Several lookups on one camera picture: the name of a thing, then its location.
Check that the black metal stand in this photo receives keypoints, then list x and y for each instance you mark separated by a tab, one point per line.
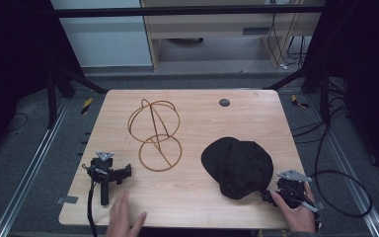
51	98
324	95

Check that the aluminium floor rail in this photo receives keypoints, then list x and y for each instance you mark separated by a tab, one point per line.
353	187
29	173

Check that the grey round table grommet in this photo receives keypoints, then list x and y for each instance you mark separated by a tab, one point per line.
224	102

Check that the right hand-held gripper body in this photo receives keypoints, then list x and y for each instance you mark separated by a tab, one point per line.
291	188

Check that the black baseball cap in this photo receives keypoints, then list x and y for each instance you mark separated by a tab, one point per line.
238	168

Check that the grey tape piece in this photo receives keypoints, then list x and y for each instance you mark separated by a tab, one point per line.
67	199

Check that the white cabinet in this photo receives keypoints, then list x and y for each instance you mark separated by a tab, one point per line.
102	36

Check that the black yellow striped tape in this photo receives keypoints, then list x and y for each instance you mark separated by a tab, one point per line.
296	101
86	105

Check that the person's right hand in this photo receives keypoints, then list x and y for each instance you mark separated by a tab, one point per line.
296	215

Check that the black horizontal frame bar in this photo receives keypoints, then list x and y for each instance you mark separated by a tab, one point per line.
184	11

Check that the person's left hand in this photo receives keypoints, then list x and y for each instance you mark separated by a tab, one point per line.
122	219

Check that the dark curtain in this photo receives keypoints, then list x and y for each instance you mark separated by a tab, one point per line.
365	65
13	59

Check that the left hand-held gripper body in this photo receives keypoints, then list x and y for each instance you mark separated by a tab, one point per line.
104	174

